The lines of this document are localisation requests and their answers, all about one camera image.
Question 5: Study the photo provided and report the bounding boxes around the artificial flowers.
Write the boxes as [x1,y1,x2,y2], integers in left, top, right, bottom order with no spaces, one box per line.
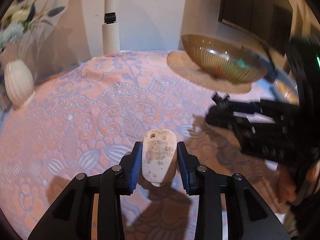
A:
[1,0,65,52]

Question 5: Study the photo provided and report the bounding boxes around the pink patterned tablecloth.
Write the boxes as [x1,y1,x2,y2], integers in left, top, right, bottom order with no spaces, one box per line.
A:
[1,51,288,239]

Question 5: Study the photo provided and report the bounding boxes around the dark green plastic leaf toy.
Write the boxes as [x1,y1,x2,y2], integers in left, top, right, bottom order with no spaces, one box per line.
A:
[236,59,251,69]

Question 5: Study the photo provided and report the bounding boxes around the black television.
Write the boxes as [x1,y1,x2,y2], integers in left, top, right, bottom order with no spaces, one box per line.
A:
[219,0,293,55]

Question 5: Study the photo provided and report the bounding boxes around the white lamp pole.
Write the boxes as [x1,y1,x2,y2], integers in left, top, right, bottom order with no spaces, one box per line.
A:
[102,0,120,55]

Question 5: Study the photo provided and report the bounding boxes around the amber glass bowl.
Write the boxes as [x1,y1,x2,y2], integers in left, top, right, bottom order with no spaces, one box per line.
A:
[181,34,267,83]

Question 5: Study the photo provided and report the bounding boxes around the small snack plate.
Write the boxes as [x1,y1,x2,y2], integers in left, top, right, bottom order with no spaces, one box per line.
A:
[274,80,299,105]

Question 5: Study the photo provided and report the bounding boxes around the person's right hand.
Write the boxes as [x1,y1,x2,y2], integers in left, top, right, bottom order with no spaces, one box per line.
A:
[277,162,319,204]

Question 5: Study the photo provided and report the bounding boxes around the pink oval case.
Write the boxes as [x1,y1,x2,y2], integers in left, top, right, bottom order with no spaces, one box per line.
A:
[142,129,177,187]

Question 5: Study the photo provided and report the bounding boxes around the white ribbed vase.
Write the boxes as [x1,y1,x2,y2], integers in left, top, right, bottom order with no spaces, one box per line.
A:
[4,59,36,109]

